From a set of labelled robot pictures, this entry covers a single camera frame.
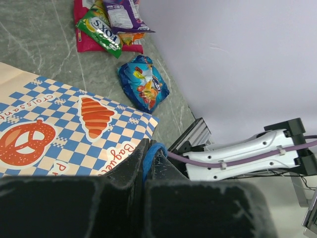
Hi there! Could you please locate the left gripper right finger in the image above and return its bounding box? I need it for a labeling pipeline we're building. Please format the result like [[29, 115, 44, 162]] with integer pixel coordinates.
[[144, 142, 277, 238]]

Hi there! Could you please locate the green snack packet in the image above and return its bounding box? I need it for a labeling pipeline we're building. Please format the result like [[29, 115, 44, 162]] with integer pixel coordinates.
[[76, 0, 122, 58]]

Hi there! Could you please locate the purple snack packet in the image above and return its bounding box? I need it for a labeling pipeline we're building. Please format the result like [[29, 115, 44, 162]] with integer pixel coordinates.
[[129, 0, 145, 26], [103, 0, 154, 34]]

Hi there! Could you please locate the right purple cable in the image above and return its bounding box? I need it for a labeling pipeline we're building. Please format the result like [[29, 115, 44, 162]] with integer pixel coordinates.
[[167, 134, 317, 167]]

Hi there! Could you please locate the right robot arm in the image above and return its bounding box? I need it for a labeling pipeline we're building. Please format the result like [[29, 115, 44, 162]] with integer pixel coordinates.
[[183, 118, 317, 181]]

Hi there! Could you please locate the large blue Blendy packet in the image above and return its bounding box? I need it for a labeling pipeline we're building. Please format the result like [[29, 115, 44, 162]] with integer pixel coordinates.
[[117, 55, 170, 114]]

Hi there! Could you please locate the red pink snack packet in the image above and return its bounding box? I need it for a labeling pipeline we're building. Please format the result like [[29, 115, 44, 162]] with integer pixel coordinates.
[[73, 0, 144, 54]]

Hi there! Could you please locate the orange snack packet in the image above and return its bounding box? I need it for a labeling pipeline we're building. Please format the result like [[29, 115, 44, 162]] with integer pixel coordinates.
[[118, 33, 146, 46]]

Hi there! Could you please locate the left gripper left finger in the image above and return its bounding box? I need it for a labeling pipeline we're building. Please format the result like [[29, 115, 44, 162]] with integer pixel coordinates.
[[0, 139, 150, 238]]

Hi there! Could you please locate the blue checkered paper bag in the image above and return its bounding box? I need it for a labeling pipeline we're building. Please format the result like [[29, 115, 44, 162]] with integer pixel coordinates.
[[0, 63, 159, 177]]

